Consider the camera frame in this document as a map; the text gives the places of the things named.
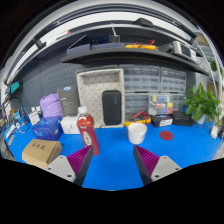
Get yellow multimeter with red leads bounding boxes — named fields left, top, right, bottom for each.
left=124, top=110, right=153, bottom=128

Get grey small-parts drawer cabinet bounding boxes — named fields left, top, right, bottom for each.
left=159, top=67, right=188, bottom=94
left=123, top=92, right=151, bottom=116
left=169, top=93, right=186, bottom=113
left=119, top=64, right=162, bottom=94

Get dark grey upright box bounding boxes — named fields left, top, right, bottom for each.
left=56, top=85, right=81, bottom=118

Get flat black case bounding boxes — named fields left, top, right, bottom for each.
left=171, top=111, right=195, bottom=127

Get white power adapter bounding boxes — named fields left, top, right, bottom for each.
left=210, top=124, right=220, bottom=140

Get green potted plant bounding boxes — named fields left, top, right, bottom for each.
left=182, top=83, right=223, bottom=126

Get black rounded case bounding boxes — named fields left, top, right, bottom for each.
left=101, top=89, right=123, bottom=126

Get white perforated tray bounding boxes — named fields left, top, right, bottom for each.
left=76, top=68, right=126, bottom=129

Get red drink bottle white cap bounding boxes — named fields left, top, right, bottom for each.
left=76, top=105, right=101, bottom=157

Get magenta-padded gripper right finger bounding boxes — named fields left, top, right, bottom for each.
left=133, top=144, right=183, bottom=187

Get white cup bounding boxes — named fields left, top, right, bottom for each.
left=127, top=122, right=148, bottom=145

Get small teal box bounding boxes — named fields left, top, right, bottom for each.
left=9, top=81, right=21, bottom=95

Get dark grey bench shelf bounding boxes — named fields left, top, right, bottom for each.
left=4, top=18, right=211, bottom=76

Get white shelf unit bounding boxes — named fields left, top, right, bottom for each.
left=194, top=26, right=224, bottom=101

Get clear organizer box coloured parts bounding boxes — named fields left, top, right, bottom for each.
left=148, top=94, right=175, bottom=117

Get purple bag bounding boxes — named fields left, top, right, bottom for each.
left=39, top=92, right=64, bottom=118

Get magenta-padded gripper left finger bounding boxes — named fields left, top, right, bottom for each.
left=43, top=144, right=95, bottom=187

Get small white carton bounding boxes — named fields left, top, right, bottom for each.
left=28, top=110, right=42, bottom=126

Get flat round red coaster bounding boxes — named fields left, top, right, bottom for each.
left=159, top=130, right=174, bottom=141

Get brown cardboard box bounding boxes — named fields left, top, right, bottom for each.
left=21, top=138, right=63, bottom=170

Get blue box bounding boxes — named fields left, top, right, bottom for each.
left=31, top=115, right=64, bottom=141

